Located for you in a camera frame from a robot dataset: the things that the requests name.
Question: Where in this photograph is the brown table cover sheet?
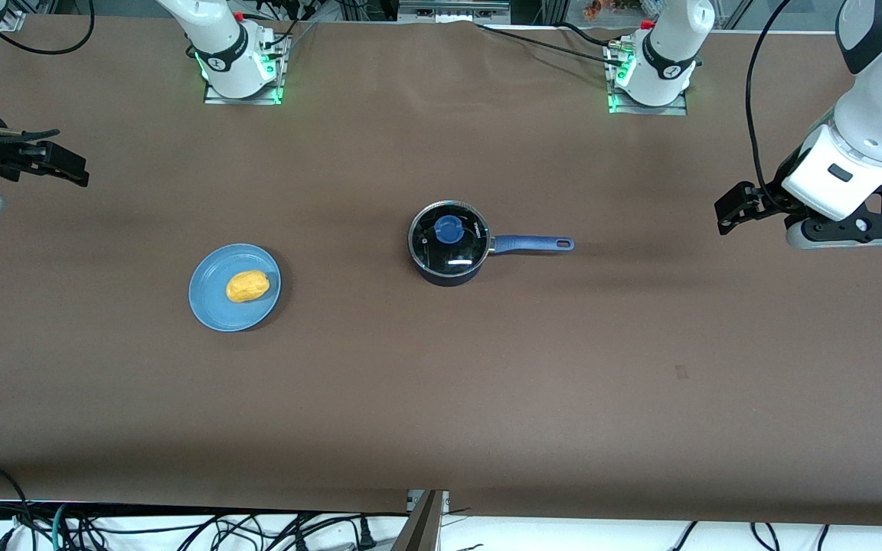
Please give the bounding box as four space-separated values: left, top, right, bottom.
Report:
0 15 882 529

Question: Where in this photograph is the dark saucepan with blue handle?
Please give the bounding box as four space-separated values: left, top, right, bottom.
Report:
408 201 576 288

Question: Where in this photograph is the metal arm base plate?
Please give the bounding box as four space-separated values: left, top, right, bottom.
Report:
204 34 286 106
606 38 688 116

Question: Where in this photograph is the blue round plate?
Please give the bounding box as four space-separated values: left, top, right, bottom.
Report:
188 243 283 332

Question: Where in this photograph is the glass lid with blue knob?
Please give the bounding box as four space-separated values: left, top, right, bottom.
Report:
408 201 492 275

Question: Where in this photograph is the grey metal frame box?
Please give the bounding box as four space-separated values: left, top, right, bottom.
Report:
399 0 511 24

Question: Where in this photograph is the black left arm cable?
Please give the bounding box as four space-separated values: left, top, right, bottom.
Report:
745 0 794 217

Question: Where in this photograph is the yellow potato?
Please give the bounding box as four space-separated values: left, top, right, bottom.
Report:
226 269 271 304

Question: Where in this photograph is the metal table edge bracket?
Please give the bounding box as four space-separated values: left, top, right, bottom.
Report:
394 490 449 551

